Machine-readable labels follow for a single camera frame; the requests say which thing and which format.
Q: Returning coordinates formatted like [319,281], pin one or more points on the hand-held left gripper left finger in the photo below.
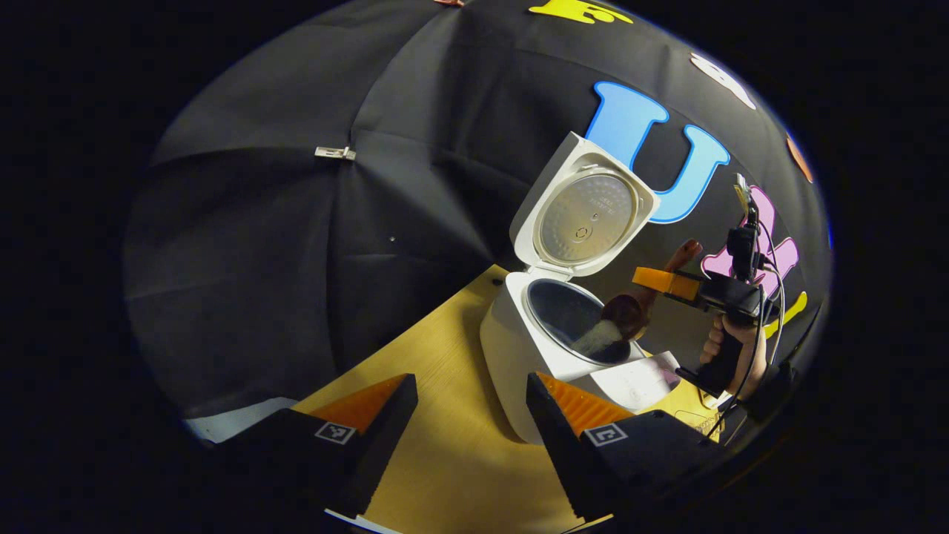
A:
[378,452]

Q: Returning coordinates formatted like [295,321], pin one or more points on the white cloth clip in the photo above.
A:
[335,153]

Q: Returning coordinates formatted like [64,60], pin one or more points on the white rice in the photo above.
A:
[597,340]

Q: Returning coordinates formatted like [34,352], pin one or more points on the white rice cooker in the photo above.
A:
[511,356]

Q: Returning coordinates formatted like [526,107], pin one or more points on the clear plastic container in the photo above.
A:
[697,424]

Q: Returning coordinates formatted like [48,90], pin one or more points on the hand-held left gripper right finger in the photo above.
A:
[563,452]

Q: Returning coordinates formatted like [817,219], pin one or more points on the black backdrop cloth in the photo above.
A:
[296,259]

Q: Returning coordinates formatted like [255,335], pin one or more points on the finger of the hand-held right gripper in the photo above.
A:
[656,280]

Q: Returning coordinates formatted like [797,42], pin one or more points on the brown wooden spoon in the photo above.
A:
[630,311]

